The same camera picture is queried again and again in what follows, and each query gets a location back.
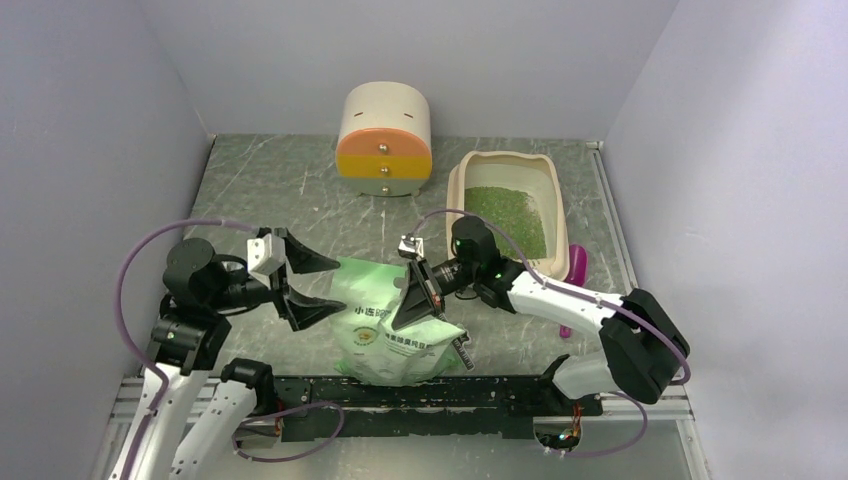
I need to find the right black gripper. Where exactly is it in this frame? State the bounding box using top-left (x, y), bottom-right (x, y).
top-left (392, 256), bottom-right (479, 332)

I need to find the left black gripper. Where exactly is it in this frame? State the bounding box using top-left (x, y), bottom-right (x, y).
top-left (207, 226), bottom-right (346, 327)

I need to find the green litter bag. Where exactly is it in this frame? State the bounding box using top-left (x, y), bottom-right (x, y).
top-left (330, 257), bottom-right (465, 387)

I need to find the magenta plastic scoop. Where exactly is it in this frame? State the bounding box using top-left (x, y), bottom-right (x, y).
top-left (558, 243), bottom-right (590, 340)

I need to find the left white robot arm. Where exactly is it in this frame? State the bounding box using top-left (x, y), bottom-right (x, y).
top-left (111, 221), bottom-right (344, 479)

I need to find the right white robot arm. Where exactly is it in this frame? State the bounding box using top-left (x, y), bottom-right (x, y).
top-left (392, 214), bottom-right (692, 414)

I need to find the beige litter box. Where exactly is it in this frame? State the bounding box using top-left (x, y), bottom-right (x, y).
top-left (446, 151), bottom-right (571, 280)

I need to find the beige orange drawer cabinet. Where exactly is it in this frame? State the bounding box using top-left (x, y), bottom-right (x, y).
top-left (335, 81), bottom-right (433, 197)

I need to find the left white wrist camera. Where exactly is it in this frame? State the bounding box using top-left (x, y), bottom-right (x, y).
top-left (246, 233), bottom-right (286, 276)

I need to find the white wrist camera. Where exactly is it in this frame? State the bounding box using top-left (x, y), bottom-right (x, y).
top-left (246, 233), bottom-right (286, 276)
top-left (397, 233), bottom-right (425, 261)

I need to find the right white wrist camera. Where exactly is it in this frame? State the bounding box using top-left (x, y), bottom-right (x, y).
top-left (397, 233), bottom-right (425, 261)

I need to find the black mounting rail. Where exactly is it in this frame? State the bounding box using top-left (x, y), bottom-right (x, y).
top-left (275, 375), bottom-right (603, 442)

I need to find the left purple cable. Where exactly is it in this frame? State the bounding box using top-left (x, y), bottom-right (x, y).
top-left (113, 218), bottom-right (346, 480)

